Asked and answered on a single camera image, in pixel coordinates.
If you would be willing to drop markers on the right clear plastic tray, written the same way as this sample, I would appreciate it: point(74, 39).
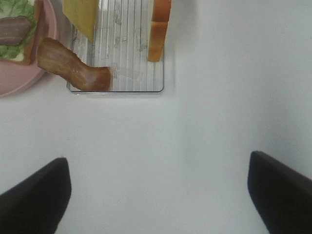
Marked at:
point(120, 42)

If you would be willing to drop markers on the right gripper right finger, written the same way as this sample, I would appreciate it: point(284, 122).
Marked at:
point(281, 195)

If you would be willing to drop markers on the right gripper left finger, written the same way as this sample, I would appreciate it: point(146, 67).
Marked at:
point(37, 204)

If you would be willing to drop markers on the green lettuce leaf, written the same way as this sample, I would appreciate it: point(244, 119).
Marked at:
point(9, 48)

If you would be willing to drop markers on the bread slice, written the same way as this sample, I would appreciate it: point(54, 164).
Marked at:
point(158, 19)
point(26, 56)

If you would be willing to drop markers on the bacon strip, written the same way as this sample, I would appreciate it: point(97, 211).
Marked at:
point(13, 30)
point(55, 58)

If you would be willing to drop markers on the pink round plate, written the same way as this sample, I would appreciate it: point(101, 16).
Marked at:
point(15, 78)

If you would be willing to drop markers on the yellow cheese slice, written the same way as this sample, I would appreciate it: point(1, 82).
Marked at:
point(82, 14)

